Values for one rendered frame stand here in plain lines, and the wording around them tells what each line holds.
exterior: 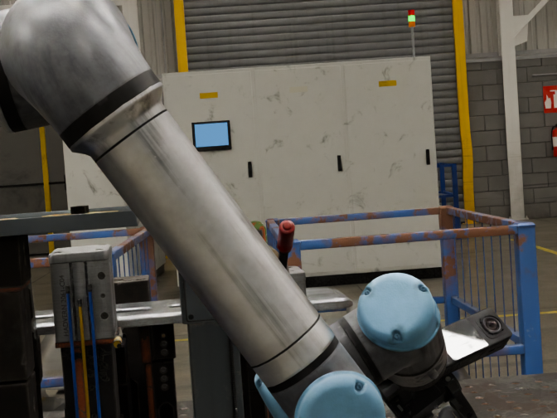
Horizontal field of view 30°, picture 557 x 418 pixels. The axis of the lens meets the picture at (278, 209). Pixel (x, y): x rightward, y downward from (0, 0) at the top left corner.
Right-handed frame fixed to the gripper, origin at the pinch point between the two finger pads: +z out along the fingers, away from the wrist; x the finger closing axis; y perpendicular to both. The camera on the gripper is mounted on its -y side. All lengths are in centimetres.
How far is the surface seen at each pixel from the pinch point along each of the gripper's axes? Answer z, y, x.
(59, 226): -33, 24, -32
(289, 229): -17.6, 3.2, -22.7
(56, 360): 215, 75, -162
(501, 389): 86, -21, -18
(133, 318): 1.6, 26.0, -36.8
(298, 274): -4.3, 4.6, -23.6
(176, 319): 3.6, 21.4, -33.5
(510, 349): 192, -50, -53
